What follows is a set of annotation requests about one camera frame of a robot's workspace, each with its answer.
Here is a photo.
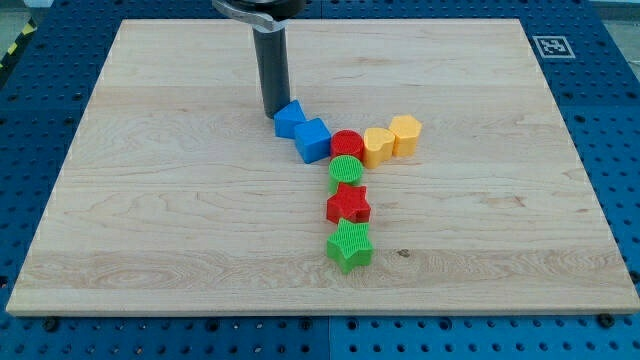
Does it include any blue cube block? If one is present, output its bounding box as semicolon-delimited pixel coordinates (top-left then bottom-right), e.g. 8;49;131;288
294;118;331;164

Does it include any silver black robot arm flange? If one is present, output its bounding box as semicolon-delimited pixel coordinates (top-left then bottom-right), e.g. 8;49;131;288
211;0;306;33

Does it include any green cylinder block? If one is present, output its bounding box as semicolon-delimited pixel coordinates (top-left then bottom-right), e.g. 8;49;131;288
328;155;363;194

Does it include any red star block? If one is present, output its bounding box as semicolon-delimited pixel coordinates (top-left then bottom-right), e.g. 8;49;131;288
326;182;371;224

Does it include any red cylinder block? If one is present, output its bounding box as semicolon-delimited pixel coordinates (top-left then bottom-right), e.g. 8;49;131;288
330;129;364;161

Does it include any yellow heart block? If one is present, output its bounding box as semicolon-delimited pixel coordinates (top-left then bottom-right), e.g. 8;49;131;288
363;127;395;169

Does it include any blue triangular block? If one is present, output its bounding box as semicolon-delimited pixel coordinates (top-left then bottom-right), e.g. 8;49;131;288
274;100;307;139

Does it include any green star block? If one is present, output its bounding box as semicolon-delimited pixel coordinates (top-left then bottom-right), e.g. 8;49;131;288
326;218;374;274

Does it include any yellow pentagon block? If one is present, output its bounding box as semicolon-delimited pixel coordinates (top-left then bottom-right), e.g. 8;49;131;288
388;115;423;157

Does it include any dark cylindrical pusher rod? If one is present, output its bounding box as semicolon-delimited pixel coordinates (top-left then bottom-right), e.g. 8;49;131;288
253;28;291;118

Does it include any light wooden board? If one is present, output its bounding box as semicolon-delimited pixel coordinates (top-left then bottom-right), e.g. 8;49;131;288
6;19;639;317

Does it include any white fiducial marker tag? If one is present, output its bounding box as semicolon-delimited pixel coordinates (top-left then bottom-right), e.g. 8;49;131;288
533;35;575;59

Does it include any black bolt front left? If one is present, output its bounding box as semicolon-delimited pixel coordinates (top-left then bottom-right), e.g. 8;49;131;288
42;317;59;333

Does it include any black bolt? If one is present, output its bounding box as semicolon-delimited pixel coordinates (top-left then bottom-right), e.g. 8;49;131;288
596;313;616;329
42;317;59;333

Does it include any black bolt front right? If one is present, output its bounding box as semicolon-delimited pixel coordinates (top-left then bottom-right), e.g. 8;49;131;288
596;313;616;329

